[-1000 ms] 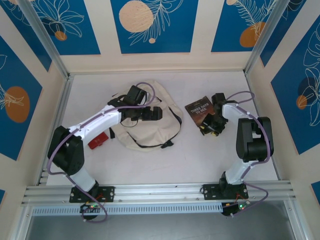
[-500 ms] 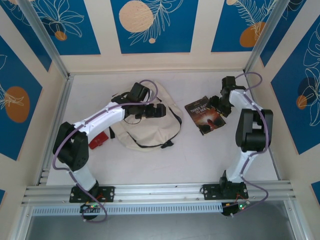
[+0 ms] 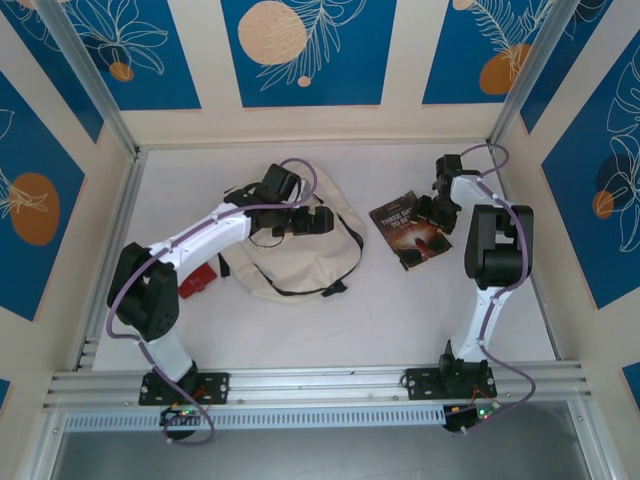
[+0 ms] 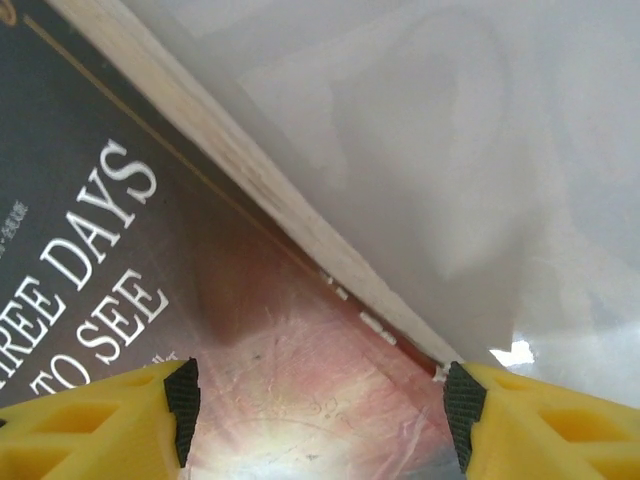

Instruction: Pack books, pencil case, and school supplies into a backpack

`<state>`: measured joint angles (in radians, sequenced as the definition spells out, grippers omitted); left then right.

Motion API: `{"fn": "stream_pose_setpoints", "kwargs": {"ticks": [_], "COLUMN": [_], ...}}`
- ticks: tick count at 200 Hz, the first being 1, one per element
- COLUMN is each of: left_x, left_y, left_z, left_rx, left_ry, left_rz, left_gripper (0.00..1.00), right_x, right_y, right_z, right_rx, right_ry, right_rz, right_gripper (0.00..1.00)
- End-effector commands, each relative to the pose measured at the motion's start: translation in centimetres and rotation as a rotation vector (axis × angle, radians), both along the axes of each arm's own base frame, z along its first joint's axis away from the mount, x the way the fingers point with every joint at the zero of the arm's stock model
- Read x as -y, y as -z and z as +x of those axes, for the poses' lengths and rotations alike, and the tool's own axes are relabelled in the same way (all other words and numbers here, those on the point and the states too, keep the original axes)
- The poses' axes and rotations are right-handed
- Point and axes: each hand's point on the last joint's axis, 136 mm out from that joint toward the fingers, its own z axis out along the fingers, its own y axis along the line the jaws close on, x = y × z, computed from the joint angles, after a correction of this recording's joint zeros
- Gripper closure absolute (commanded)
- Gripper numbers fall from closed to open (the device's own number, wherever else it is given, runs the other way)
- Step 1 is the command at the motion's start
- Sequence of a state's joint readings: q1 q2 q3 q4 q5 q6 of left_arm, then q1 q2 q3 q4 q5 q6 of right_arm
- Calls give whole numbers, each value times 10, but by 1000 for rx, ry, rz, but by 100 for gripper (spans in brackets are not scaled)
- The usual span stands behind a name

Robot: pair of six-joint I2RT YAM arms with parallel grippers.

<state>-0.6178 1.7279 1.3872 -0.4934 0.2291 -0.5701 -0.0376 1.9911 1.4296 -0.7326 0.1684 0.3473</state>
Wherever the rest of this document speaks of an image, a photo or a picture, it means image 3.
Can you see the small circuit board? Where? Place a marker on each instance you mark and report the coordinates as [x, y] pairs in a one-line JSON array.
[[175, 414], [467, 415]]

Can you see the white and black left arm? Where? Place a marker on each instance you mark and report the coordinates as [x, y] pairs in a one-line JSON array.
[[200, 237]]

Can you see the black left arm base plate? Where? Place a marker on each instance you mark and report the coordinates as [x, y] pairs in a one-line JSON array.
[[220, 387]]

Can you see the aluminium corner post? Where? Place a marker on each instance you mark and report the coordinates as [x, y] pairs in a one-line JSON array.
[[545, 65], [85, 65]]

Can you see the dark book with orange glow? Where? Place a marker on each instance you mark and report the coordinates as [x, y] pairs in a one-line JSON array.
[[415, 240]]

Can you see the grey metal shelf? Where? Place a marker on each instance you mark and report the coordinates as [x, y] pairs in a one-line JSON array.
[[320, 455]]

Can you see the aluminium side rail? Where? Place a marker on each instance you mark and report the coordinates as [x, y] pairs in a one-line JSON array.
[[544, 310], [124, 220]]

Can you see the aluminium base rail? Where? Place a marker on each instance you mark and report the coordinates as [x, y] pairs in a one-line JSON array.
[[310, 385]]

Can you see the cream canvas backpack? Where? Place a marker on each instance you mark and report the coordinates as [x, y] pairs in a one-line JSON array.
[[300, 265]]

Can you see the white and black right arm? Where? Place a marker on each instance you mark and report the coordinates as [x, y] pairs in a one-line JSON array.
[[482, 310]]

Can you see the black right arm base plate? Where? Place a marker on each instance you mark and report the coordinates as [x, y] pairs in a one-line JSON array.
[[420, 382]]

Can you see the red pencil case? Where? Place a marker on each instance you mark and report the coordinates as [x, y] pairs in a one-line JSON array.
[[197, 282]]

